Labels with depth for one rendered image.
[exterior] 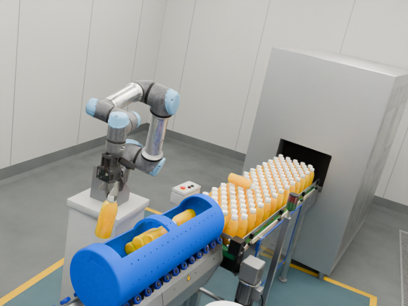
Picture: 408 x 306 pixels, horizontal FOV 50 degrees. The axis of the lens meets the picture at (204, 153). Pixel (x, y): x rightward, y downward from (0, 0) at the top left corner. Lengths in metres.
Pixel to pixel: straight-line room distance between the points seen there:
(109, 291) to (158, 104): 0.87
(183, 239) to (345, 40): 4.82
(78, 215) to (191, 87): 4.99
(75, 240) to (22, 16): 2.97
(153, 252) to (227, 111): 5.15
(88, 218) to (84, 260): 0.50
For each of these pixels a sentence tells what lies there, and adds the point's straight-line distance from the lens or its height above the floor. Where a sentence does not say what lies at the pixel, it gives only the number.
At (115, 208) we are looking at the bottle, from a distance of 1.84.
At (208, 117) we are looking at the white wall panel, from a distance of 7.08.
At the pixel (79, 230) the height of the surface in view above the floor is 0.99.
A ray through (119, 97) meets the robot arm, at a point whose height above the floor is 1.79.
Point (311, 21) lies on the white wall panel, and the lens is 6.57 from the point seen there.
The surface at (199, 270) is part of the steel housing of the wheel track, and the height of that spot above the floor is 0.88.
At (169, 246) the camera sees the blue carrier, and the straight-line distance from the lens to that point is 2.05.
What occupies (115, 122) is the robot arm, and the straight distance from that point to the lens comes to 1.67.
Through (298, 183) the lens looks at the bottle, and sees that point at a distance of 3.55.
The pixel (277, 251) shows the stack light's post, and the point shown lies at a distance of 2.89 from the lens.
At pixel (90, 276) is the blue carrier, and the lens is 1.91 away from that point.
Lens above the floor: 2.23
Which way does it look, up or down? 18 degrees down
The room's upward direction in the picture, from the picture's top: 12 degrees clockwise
